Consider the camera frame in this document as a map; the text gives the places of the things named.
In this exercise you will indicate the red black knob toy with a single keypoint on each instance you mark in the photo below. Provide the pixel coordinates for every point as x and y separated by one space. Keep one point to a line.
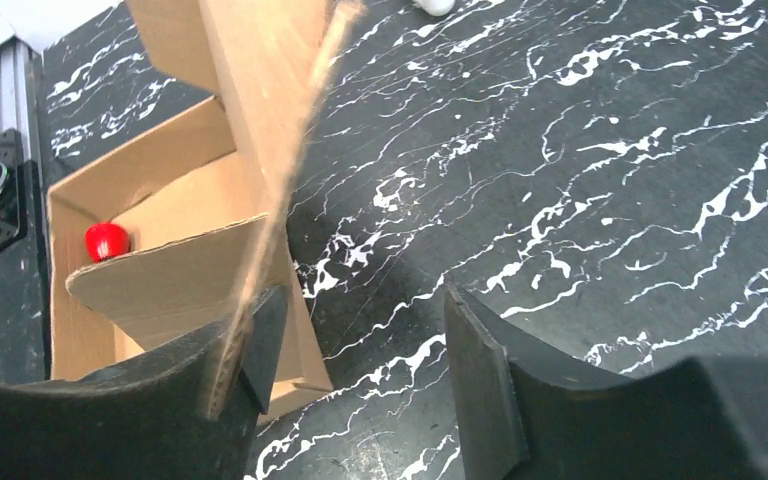
105 241

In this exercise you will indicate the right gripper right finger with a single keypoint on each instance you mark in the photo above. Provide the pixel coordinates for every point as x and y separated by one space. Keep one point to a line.
527 410

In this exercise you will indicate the brown cardboard box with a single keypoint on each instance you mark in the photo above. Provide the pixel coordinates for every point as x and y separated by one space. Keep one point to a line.
203 195

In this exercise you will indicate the white pvc pipe frame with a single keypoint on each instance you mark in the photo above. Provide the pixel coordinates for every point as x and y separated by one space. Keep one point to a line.
436 8

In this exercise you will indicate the aluminium rail base frame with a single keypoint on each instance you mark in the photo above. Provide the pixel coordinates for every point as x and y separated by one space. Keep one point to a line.
0 166

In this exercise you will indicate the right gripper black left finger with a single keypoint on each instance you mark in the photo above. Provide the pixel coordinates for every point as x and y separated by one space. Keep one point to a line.
139 419

